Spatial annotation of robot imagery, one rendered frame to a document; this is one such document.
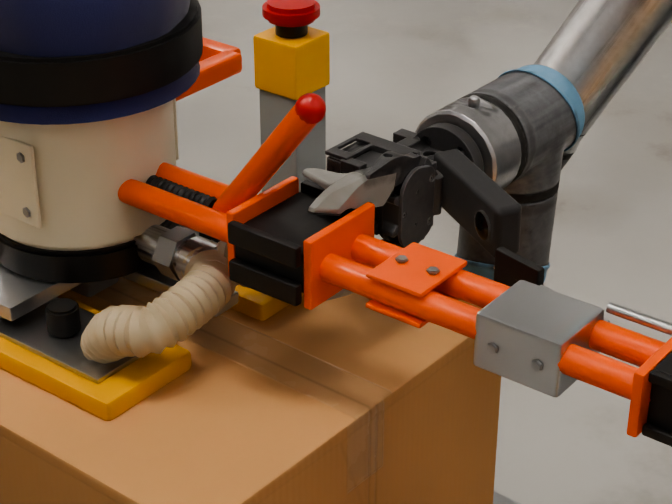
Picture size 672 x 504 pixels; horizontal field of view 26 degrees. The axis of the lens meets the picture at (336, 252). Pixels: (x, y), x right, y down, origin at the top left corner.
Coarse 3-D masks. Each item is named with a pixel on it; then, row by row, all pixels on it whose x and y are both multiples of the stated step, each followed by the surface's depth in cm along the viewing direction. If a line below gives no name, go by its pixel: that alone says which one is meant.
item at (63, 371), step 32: (0, 320) 124; (32, 320) 124; (64, 320) 120; (0, 352) 121; (32, 352) 120; (64, 352) 119; (64, 384) 117; (96, 384) 116; (128, 384) 116; (160, 384) 119
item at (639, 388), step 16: (656, 352) 96; (640, 368) 94; (656, 368) 94; (640, 384) 94; (656, 384) 94; (640, 400) 94; (656, 400) 95; (640, 416) 95; (656, 416) 96; (640, 432) 96; (656, 432) 95
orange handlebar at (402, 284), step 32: (224, 64) 145; (128, 192) 120; (160, 192) 119; (192, 224) 117; (224, 224) 115; (352, 256) 113; (384, 256) 111; (416, 256) 109; (448, 256) 109; (352, 288) 109; (384, 288) 107; (416, 288) 105; (448, 288) 108; (480, 288) 106; (416, 320) 106; (448, 320) 104; (576, 352) 99; (608, 352) 101; (640, 352) 100; (608, 384) 97
